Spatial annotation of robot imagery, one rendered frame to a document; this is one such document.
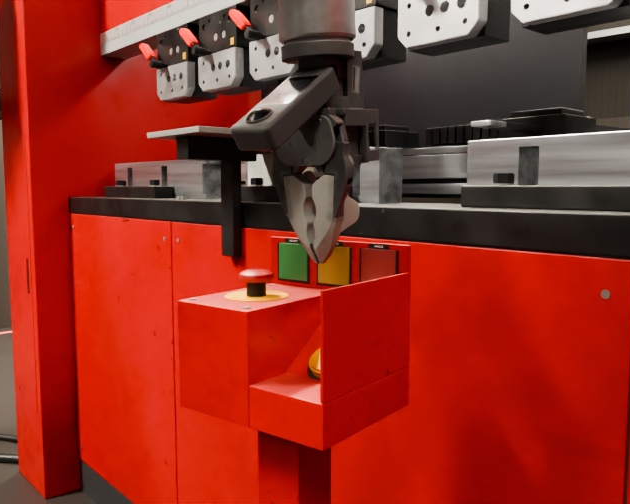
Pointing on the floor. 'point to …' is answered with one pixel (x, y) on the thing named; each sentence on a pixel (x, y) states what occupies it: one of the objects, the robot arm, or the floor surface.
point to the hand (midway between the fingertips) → (315, 252)
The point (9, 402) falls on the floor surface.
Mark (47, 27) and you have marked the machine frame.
